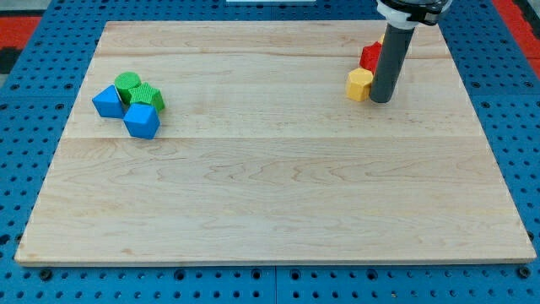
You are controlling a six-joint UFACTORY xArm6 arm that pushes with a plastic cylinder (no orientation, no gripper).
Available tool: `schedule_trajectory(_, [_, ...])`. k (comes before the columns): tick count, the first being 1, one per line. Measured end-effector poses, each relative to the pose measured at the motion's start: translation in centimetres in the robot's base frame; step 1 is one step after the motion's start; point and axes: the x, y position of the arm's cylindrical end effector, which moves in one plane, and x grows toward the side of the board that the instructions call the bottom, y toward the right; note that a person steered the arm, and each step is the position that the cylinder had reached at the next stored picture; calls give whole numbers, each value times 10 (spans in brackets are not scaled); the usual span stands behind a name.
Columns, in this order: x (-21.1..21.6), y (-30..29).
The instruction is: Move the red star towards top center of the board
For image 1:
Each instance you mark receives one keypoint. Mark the red star block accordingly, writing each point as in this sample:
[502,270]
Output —
[370,56]

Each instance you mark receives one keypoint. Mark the white black robot arm flange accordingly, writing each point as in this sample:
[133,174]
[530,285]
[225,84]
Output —
[407,14]

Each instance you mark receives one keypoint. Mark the light wooden board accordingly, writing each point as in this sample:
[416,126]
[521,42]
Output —
[260,158]

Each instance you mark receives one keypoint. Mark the green star block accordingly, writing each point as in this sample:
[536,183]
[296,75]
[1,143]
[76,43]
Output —
[148,95]

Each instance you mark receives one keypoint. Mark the yellow hexagon block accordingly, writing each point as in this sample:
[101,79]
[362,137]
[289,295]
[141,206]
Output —
[358,84]

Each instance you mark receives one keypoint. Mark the blue cube block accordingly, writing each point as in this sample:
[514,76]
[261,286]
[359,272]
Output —
[141,121]

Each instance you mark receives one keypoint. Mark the green cylinder block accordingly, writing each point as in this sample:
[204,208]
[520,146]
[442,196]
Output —
[124,82]

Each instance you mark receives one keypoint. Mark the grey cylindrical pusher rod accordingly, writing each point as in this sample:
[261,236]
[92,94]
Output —
[394,49]

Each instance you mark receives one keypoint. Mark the blue triangular block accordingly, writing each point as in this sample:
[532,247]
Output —
[108,103]

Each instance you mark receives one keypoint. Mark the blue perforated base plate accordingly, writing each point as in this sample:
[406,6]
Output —
[39,93]

